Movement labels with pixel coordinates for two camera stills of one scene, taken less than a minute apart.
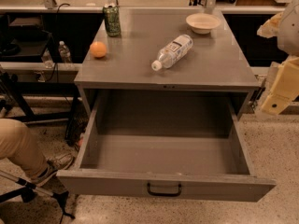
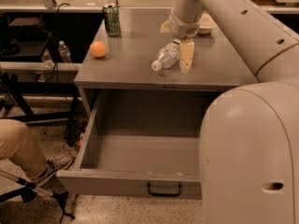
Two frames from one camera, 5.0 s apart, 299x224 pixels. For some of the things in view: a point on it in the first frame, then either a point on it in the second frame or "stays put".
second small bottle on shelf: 48,59 stays put
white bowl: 203,23 stays put
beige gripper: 290,32 to 184,28
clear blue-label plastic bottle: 174,52 stays put
